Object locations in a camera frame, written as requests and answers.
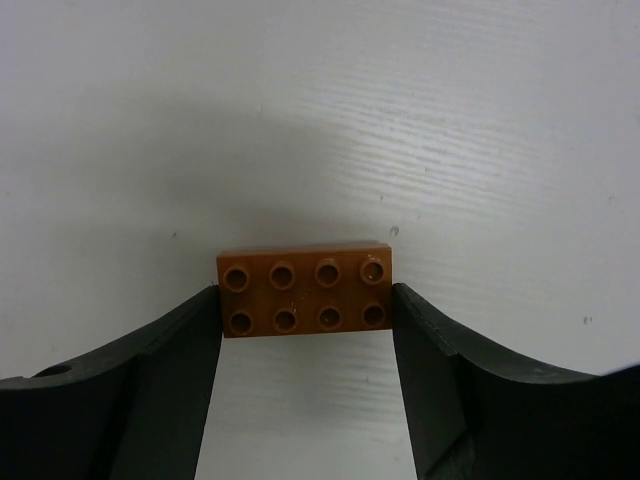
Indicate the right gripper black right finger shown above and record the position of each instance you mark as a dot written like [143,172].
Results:
[476,409]

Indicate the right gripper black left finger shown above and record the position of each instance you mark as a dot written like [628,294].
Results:
[134,408]

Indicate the brown studded lego plate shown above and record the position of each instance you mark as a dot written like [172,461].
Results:
[305,290]

